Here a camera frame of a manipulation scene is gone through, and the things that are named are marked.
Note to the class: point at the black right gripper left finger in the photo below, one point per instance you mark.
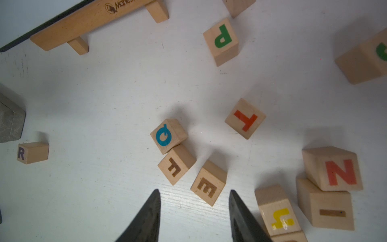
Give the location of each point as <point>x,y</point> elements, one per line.
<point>146,224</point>

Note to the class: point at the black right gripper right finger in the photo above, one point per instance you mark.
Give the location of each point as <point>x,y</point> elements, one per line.
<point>244,226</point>

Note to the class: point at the wooden block letter E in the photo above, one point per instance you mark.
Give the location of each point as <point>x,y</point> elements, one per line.
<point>209,182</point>

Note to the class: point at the wooden block letter R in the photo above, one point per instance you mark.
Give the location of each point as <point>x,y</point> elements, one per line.
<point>28,153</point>

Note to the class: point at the wooden block yellow letter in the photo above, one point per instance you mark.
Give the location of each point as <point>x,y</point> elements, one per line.
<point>276,211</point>

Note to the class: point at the wooden block letter F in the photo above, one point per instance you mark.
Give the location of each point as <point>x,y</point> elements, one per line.
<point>176,163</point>

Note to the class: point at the wooden block letter I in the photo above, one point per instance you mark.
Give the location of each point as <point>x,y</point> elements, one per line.
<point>325,209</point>

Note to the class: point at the wooden block letter Q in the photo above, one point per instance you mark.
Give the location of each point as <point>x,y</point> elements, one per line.
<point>169,134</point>

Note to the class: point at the wooden block letter N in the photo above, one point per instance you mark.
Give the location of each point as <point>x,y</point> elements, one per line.
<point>332,169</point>

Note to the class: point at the wooden block letter T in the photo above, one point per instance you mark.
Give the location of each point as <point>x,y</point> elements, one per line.
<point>245,118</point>

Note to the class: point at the wooden block letter P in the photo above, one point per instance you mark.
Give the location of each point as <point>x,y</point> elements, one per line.
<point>222,42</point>

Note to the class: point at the wooden block letter W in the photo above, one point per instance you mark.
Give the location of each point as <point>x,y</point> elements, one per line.
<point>235,7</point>

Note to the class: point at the wooden block brown J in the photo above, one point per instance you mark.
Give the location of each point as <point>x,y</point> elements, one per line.
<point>290,237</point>

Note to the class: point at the grey whiteboard eraser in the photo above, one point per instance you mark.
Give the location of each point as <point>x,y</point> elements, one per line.
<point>12,120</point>

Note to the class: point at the wooden block green J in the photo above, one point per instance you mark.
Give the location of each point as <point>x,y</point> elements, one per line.
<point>365,62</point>

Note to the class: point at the wooden whiteboard stand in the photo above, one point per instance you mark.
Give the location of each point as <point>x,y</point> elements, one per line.
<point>96,14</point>

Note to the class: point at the whiteboard with RED written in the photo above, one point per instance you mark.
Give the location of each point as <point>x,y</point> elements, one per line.
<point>22,19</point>

